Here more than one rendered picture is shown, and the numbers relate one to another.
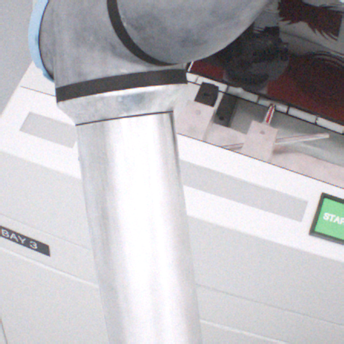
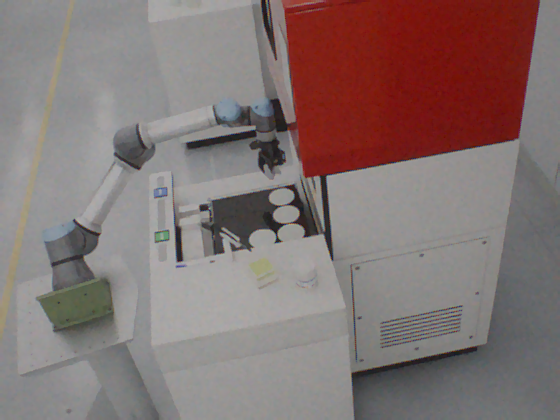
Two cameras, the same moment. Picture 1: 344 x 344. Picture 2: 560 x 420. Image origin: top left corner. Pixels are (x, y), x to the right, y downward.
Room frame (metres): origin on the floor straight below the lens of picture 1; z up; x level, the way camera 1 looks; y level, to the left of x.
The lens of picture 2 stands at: (0.45, -2.00, 2.54)
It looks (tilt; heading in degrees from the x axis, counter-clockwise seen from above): 41 degrees down; 71
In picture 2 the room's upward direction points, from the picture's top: 8 degrees counter-clockwise
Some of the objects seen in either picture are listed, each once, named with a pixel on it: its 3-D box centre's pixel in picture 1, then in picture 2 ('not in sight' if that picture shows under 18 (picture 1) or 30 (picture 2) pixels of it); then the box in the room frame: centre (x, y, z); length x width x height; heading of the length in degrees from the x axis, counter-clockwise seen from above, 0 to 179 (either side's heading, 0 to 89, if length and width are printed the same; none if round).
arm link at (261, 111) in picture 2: not in sight; (262, 114); (1.06, -0.11, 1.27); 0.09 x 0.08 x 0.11; 153
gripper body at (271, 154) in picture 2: not in sight; (270, 150); (1.07, -0.12, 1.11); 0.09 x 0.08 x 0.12; 105
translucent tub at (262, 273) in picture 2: not in sight; (262, 273); (0.82, -0.58, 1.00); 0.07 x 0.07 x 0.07; 5
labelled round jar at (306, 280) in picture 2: not in sight; (305, 274); (0.94, -0.67, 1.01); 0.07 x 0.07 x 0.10
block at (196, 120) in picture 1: (190, 134); (189, 210); (0.72, -0.02, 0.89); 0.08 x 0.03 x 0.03; 165
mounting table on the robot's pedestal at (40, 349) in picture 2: not in sight; (83, 319); (0.20, -0.23, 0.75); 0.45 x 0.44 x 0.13; 174
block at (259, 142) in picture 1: (255, 156); (190, 223); (0.70, -0.10, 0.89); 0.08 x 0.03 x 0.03; 165
